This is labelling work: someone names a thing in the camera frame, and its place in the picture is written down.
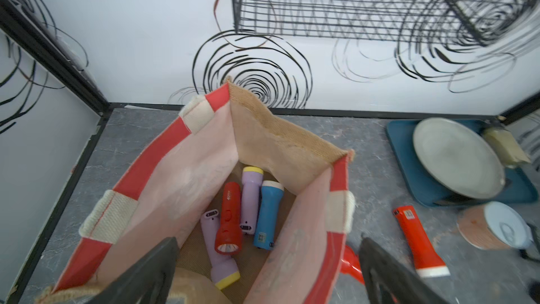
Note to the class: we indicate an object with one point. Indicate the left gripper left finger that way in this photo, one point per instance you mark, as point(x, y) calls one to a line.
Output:
point(149, 280)

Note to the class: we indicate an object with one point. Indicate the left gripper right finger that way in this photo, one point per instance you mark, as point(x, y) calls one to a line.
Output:
point(388, 281)

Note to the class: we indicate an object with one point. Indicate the red flashlight white rim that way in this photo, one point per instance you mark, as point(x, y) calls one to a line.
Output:
point(426, 261)

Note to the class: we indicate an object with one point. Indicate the purple flashlight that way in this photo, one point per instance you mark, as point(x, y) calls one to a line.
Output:
point(252, 179)
point(224, 270)

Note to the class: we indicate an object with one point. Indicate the red jute tote bag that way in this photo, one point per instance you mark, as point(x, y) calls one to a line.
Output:
point(179, 175)

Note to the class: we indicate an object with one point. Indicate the blue flashlight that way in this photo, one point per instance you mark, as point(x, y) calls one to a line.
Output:
point(272, 192)

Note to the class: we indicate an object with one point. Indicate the grey round plate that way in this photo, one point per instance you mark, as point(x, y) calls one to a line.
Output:
point(458, 158)

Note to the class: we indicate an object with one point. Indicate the teal tray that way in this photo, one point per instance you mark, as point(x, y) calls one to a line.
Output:
point(427, 191)

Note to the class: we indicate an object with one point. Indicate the small yellowish jar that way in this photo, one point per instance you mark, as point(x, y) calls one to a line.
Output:
point(505, 147)

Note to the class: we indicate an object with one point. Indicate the black wire basket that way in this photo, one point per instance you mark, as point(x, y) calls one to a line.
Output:
point(475, 22)

